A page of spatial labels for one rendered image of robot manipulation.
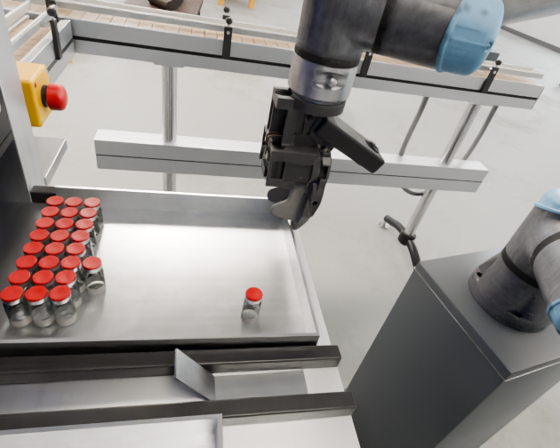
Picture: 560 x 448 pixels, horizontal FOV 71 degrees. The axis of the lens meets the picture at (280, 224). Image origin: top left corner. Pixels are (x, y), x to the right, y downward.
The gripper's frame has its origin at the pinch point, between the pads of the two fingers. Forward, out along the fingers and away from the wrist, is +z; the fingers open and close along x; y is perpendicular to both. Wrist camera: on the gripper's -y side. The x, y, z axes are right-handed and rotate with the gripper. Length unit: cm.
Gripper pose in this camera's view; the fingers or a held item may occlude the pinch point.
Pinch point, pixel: (300, 221)
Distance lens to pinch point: 60.0
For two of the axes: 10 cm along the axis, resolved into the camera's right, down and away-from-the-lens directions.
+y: -9.7, -0.3, -2.3
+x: 1.5, 6.5, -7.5
